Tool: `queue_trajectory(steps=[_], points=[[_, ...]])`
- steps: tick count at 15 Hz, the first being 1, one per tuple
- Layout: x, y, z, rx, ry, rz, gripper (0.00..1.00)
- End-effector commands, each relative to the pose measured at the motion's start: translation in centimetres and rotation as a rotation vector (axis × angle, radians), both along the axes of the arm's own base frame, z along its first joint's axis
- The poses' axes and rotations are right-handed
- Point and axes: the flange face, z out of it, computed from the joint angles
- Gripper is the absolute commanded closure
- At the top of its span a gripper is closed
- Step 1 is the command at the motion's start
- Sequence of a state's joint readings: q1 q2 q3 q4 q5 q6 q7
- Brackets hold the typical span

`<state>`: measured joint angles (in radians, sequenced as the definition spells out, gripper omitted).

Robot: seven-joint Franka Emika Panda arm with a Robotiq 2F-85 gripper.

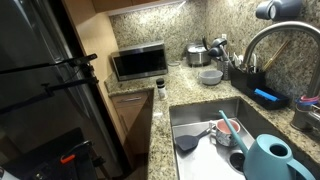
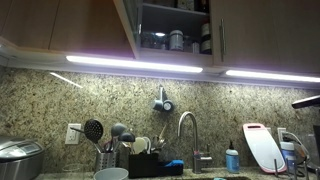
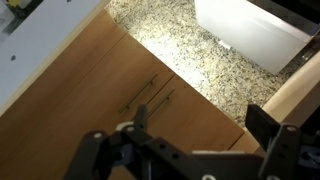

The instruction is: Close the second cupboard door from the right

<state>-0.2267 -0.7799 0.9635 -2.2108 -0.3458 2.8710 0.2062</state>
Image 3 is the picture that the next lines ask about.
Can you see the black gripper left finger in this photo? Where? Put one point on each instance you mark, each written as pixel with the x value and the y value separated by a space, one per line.
pixel 142 116

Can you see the light wooden cupboard door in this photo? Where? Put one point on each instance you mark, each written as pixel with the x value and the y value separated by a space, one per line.
pixel 196 120
pixel 50 90
pixel 100 100
pixel 293 86

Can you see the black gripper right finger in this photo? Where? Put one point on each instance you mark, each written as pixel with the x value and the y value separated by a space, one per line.
pixel 280 146

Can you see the printed paper sheet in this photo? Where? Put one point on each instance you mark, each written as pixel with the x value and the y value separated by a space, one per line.
pixel 16 16

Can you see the white glowing box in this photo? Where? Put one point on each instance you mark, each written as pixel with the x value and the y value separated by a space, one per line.
pixel 246 36

